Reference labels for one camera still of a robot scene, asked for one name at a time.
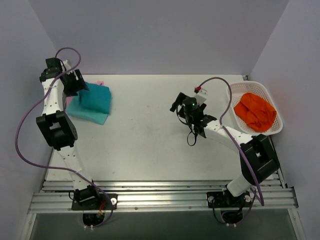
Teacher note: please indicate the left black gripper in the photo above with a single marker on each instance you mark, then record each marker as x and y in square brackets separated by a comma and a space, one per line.
[75, 83]

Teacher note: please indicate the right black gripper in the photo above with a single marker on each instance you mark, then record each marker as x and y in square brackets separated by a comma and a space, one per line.
[178, 100]

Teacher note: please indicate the teal t shirt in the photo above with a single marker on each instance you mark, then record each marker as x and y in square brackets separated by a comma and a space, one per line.
[96, 98]

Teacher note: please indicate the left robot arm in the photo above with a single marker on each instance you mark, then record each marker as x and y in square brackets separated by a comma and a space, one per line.
[59, 132]

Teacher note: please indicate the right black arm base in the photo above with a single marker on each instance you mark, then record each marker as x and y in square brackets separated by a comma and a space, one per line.
[220, 199]

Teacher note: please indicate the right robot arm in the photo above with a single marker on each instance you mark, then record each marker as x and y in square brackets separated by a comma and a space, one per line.
[258, 158]

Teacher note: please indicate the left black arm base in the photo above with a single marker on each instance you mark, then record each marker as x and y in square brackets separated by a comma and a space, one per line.
[95, 204]

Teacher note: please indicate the folded pink t shirt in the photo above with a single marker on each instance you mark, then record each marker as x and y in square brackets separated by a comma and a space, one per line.
[69, 98]

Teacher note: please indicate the folded mint t shirt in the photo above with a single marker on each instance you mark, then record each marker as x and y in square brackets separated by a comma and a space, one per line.
[74, 109]

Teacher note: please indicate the white plastic basket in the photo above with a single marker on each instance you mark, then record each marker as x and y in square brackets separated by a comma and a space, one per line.
[237, 90]

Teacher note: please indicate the orange t shirt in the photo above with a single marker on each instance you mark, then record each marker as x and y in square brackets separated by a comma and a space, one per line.
[256, 112]

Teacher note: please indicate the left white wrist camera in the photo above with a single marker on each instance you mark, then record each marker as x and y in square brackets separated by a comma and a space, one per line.
[65, 65]

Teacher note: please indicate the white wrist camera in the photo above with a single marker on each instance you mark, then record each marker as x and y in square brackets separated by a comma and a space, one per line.
[65, 65]
[201, 95]

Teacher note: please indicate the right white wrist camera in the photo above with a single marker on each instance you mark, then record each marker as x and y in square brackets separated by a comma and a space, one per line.
[201, 95]

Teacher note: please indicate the aluminium rail frame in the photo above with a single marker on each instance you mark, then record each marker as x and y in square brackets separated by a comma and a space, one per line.
[156, 176]

